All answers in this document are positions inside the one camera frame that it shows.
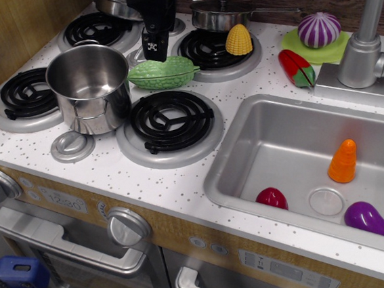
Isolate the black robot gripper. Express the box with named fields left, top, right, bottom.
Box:
left=127, top=0, right=176, bottom=62

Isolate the green bumpy toy squash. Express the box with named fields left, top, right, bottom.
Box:
left=127, top=56, right=200, bottom=90

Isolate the large steel pot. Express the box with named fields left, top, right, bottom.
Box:
left=45, top=43, right=132, bottom=135

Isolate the steel pot at back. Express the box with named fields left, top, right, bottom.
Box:
left=92, top=0, right=144, bottom=22

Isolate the middle silver stovetop knob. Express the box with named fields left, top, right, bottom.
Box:
left=126, top=46, right=146, bottom=69

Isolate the silver stovetop knob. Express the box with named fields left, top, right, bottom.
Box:
left=169, top=18, right=186, bottom=37
left=126, top=46, right=146, bottom=69
left=50, top=131, right=95, bottom=163

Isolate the back silver stovetop knob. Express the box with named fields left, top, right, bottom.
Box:
left=169, top=18, right=186, bottom=37

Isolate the back right black burner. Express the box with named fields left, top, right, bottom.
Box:
left=171, top=29, right=262, bottom=83

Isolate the yellow toy corn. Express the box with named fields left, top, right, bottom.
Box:
left=226, top=24, right=253, bottom=56

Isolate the front right black burner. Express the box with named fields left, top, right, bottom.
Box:
left=116, top=90, right=224, bottom=169

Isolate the front silver stovetop knob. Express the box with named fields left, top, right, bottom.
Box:
left=50, top=131, right=95, bottom=163

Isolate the front left black burner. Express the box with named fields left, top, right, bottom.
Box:
left=0, top=67, right=62, bottom=133

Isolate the red toy pepper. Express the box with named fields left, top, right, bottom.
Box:
left=278, top=49, right=316, bottom=88

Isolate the purple white toy onion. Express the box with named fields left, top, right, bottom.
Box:
left=297, top=12, right=341, bottom=49

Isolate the light green plate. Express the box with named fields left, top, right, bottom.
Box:
left=281, top=28, right=349, bottom=65

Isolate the right silver oven dial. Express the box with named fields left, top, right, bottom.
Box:
left=107, top=207, right=152, bottom=247

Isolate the red toy tomato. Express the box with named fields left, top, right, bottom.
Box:
left=255, top=187, right=289, bottom=210

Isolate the silver toy faucet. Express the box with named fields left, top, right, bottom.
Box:
left=314, top=0, right=384, bottom=108

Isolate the orange toy carrot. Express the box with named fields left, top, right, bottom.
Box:
left=327, top=139, right=357, bottom=184

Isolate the silver sink basin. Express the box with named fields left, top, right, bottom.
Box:
left=204, top=94, right=384, bottom=251

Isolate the blue device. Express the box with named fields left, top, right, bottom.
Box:
left=0, top=255, right=50, bottom=288

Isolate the purple toy eggplant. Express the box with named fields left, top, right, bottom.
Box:
left=344, top=201, right=384, bottom=236

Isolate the steel saucepan with handle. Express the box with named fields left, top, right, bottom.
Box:
left=190, top=0, right=301, bottom=33

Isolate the left oven door handle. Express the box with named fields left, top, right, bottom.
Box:
left=0, top=207, right=147, bottom=278

